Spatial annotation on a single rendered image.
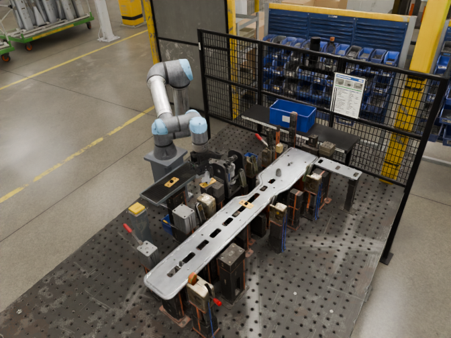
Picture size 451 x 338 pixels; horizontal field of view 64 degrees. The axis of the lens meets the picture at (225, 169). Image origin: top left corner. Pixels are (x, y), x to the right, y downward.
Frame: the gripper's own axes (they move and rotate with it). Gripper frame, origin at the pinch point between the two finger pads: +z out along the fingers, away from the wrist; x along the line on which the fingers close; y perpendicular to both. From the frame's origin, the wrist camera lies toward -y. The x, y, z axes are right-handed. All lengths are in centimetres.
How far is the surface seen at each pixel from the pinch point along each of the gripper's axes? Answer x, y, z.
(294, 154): -9, -79, 27
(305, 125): -20, -102, 18
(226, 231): 12.7, 0.1, 27.4
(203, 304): 38, 36, 27
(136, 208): -19.1, 32.5, 11.2
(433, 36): 36, -134, -47
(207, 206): -3.8, -0.9, 20.9
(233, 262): 31.9, 12.2, 24.6
